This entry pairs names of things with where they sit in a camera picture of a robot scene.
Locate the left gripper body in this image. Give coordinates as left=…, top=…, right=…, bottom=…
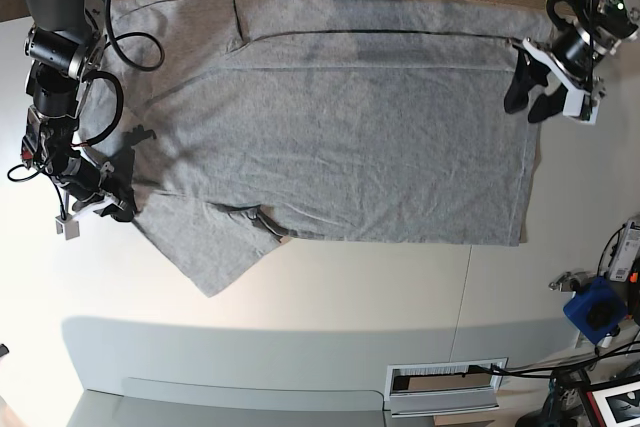
left=512, top=29, right=608, bottom=94

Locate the table cable grommet box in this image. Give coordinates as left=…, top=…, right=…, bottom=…
left=384, top=358, right=507, bottom=418

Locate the white barcode power adapter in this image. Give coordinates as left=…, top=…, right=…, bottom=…
left=608, top=217, right=639, bottom=283

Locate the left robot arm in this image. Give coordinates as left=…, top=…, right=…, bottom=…
left=504, top=0, right=639, bottom=124

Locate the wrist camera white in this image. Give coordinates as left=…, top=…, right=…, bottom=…
left=562, top=90, right=600, bottom=125
left=55, top=215, right=80, bottom=240

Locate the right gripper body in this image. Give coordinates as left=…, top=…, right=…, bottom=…
left=52, top=157, right=128, bottom=220

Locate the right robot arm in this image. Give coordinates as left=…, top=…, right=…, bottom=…
left=19, top=0, right=164, bottom=223

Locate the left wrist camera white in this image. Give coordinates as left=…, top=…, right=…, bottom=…
left=562, top=90, right=600, bottom=125

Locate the framed picture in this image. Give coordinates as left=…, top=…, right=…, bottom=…
left=586, top=379, right=639, bottom=427

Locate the grey T-shirt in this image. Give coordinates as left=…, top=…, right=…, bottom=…
left=90, top=0, right=551, bottom=296

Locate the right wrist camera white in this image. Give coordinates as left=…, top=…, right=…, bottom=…
left=55, top=215, right=80, bottom=240

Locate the metal table clamp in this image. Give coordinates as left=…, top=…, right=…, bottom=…
left=548, top=271, right=592, bottom=292

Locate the blue plastic device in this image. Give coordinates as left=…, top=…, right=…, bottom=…
left=563, top=276, right=628, bottom=345

